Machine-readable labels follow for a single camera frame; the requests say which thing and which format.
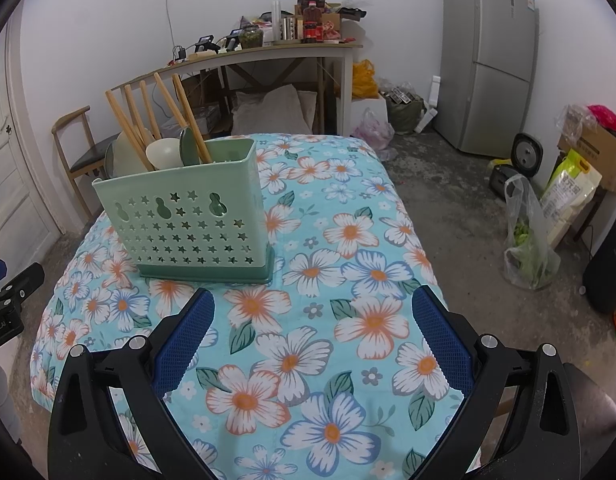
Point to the jar with green contents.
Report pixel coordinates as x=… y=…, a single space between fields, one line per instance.
x=251 y=37

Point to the metal spoon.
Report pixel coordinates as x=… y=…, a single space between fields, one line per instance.
x=189 y=147

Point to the grey refrigerator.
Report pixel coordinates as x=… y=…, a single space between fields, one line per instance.
x=487 y=60

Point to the black rice cooker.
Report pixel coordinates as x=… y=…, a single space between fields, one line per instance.
x=527 y=152

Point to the yellow green rice bag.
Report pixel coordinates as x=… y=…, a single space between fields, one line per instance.
x=570 y=190

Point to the green sack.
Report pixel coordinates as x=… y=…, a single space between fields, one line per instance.
x=402 y=110

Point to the green perforated utensil holder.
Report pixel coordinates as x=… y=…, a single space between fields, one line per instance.
x=188 y=225

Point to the white wooden table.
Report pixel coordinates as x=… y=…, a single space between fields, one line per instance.
x=288 y=50

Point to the cream plastic soup ladle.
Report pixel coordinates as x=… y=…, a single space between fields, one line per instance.
x=163 y=155

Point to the red brown bottle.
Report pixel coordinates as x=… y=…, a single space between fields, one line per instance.
x=313 y=25

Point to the yellow plastic bag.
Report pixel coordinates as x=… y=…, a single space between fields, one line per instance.
x=363 y=80

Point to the black power adapter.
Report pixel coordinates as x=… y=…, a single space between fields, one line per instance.
x=180 y=54

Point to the clear bag with greens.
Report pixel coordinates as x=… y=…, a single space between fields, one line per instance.
x=530 y=240

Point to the black charger device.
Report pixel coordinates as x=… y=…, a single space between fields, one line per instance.
x=208 y=45

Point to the black bin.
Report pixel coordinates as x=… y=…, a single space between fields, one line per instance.
x=607 y=270

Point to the wooden chair dark seat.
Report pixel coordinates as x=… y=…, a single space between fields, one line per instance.
x=93 y=157

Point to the pink plastic bag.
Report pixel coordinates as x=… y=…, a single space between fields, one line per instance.
x=372 y=132

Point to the red plastic bag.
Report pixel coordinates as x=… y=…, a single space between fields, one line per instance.
x=610 y=117

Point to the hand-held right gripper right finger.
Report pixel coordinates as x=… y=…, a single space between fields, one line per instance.
x=442 y=345

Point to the large cardboard box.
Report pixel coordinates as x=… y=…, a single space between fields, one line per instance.
x=602 y=155

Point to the floral blue blanket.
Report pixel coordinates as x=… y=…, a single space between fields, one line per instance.
x=338 y=270

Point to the clear plastic tube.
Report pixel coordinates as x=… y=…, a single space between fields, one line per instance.
x=276 y=15

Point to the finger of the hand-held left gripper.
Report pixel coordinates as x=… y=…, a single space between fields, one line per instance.
x=18 y=285

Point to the grey cushion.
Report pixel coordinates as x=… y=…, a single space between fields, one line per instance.
x=273 y=110

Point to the ribbed metal can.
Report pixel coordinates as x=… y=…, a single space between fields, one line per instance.
x=292 y=27

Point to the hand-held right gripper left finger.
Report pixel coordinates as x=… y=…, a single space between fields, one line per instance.
x=183 y=345

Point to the white panel door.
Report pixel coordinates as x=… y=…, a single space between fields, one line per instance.
x=18 y=170

